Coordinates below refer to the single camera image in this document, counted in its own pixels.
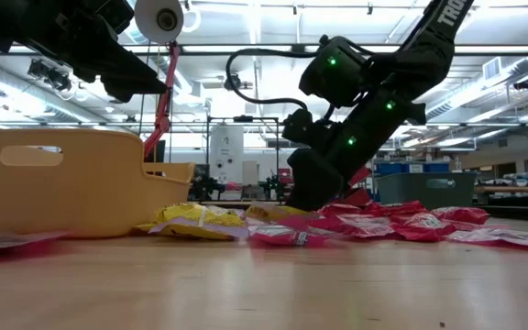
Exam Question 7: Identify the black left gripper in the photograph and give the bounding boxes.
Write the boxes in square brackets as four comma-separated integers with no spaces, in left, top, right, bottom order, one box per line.
[29,0,170,105]

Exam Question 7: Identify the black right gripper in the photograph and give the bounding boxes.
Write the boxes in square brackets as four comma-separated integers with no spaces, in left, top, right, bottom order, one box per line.
[285,115,387,212]

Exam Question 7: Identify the small red KitKat bar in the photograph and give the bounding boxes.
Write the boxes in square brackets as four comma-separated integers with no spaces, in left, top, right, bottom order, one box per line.
[390,213,457,243]
[364,200,428,216]
[317,203,364,217]

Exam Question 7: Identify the yellow sour candy bag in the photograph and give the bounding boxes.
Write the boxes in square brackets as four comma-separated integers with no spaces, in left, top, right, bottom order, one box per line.
[244,203,314,222]
[133,214,251,242]
[153,203,247,226]

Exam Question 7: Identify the red candy pack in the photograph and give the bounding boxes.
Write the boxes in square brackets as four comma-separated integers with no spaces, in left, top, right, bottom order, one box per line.
[431,206,490,226]
[291,213,396,239]

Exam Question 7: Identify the pink transparent candy pack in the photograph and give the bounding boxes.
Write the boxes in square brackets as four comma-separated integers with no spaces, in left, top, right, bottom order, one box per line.
[248,224,338,248]
[0,230,71,258]
[445,227,528,252]

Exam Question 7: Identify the red bin rack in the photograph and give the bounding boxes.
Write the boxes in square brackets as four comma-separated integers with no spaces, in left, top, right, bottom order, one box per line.
[336,165,374,207]

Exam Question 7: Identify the red desk lamp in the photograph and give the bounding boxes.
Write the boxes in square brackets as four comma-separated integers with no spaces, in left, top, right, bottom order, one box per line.
[133,0,185,161]

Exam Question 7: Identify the black ceiling fixture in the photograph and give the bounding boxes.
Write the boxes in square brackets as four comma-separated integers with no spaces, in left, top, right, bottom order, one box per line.
[27,58,73,92]

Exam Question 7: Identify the blue storage bins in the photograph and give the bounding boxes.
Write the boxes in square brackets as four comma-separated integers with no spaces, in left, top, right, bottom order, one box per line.
[373,160,451,176]

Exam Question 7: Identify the white cylindrical tank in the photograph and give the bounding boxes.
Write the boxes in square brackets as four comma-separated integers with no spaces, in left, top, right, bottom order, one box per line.
[208,124,246,185]

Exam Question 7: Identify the teal plastic bin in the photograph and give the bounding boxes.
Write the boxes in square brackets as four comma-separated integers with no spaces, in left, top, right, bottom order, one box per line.
[376,171,479,211]

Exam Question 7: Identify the black hanging ceiling device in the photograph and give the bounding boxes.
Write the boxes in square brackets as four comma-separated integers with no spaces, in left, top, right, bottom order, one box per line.
[223,71,247,92]

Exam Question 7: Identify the yellow plastic bin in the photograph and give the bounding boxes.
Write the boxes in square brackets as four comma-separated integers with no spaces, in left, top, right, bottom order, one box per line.
[0,127,196,239]

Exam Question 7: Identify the wooden workbench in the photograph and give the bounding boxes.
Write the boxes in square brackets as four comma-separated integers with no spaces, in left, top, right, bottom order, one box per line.
[477,184,528,208]

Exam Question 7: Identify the black cart frame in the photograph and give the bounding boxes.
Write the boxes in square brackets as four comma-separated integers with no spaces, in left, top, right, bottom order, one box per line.
[205,115,282,205]

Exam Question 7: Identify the black right camera cable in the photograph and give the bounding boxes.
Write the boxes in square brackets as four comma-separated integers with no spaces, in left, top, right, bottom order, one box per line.
[225,47,325,111]

